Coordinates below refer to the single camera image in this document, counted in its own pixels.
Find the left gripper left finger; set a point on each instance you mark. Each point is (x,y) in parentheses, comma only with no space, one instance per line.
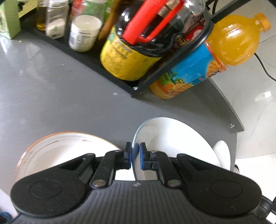
(104,169)

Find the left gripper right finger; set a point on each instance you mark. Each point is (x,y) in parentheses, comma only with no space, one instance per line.
(160,163)

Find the blue print deep plate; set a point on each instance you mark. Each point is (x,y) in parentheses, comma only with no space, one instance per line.
(172,137)

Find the gold rimmed white plate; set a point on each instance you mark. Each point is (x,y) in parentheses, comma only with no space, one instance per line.
(61,147)

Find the small white bakery plate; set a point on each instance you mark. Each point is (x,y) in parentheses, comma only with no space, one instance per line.
(223,154)

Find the soy sauce bottle yellow label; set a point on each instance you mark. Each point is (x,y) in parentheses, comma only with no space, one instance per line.
(144,33)

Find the white cap pill jar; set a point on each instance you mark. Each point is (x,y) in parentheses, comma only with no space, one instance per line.
(83,33)

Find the orange juice bottle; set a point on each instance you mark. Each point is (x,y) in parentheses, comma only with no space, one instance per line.
(233,41)

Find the green label sauce bottle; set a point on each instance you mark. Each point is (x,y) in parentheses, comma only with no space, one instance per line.
(99,9)

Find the small glass spice jar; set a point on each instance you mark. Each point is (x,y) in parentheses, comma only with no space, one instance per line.
(57,12)

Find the black spice rack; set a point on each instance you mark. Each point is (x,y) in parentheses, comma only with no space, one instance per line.
(134,88)

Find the oil bottle white pump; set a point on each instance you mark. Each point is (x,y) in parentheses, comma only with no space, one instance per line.
(41,14)

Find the green carton box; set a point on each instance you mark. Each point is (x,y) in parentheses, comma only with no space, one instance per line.
(10,22)

